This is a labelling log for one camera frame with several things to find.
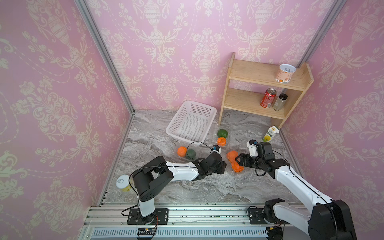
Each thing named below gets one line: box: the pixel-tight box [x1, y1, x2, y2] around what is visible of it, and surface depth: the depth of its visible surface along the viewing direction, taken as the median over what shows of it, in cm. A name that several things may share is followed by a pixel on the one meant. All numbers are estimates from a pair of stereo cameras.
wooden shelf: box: [218, 52, 314, 130], surface depth 88 cm
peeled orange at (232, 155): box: [226, 150, 239, 163], surface depth 91 cm
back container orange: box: [217, 137, 227, 147], surface depth 101 cm
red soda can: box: [260, 88, 277, 109], surface depth 89 cm
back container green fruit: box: [217, 129, 228, 139], surface depth 102 cm
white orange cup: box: [275, 64, 297, 84], surface depth 74 cm
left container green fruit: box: [187, 149, 196, 160], surface depth 91 cm
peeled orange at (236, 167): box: [231, 161, 244, 173], surface depth 88 cm
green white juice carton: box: [262, 125, 280, 143], surface depth 96 cm
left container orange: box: [177, 146, 187, 158], surface depth 94 cm
